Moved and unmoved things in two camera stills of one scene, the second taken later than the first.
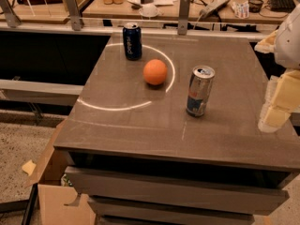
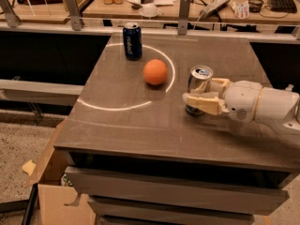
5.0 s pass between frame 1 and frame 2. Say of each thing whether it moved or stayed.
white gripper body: moved
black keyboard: stayed
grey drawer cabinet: stayed
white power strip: stayed
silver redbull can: stayed
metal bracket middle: stayed
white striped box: stayed
